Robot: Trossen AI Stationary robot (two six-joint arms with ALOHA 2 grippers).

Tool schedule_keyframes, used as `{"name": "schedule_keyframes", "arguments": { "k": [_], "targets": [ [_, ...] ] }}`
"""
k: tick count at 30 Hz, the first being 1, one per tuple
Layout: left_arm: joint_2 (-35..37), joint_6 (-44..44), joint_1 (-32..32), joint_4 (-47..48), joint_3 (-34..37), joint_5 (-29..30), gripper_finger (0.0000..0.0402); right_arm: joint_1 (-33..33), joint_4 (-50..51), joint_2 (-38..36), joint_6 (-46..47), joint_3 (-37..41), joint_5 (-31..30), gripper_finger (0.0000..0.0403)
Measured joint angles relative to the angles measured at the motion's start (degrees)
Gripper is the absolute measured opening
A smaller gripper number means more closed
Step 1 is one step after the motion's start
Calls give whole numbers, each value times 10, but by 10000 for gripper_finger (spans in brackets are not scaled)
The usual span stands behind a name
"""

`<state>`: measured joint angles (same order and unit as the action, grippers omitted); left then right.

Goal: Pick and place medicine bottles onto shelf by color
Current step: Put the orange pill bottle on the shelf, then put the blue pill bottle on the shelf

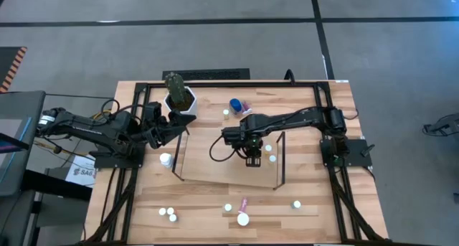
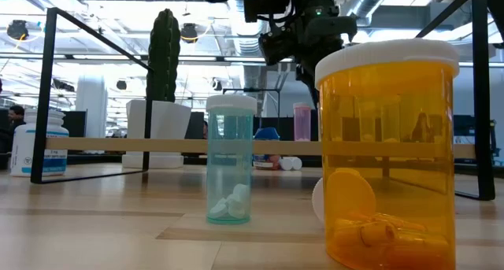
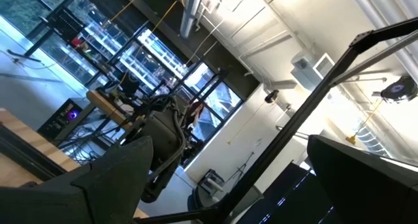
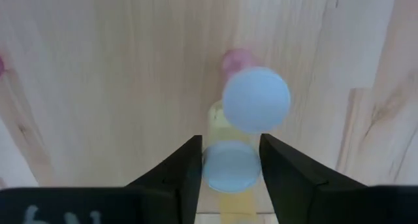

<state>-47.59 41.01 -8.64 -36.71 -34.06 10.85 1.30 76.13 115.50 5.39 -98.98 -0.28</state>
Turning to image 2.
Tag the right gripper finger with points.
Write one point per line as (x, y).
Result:
(308, 81)

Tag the pink pill bottle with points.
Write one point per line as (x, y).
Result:
(302, 124)
(317, 201)

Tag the large orange pill bottle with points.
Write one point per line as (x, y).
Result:
(388, 124)

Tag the teal pill bottle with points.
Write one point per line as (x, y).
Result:
(230, 175)

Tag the black round ceiling device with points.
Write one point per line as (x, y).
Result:
(17, 30)
(189, 32)

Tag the white planter pot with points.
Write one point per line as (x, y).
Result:
(165, 120)

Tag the dark computer monitor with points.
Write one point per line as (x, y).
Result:
(465, 125)

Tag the person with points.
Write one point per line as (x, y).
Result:
(15, 114)

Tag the large white supplement bottle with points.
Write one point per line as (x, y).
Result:
(19, 144)

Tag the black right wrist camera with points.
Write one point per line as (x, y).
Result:
(264, 2)

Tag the silver ceiling duct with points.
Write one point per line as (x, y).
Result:
(246, 45)
(370, 2)

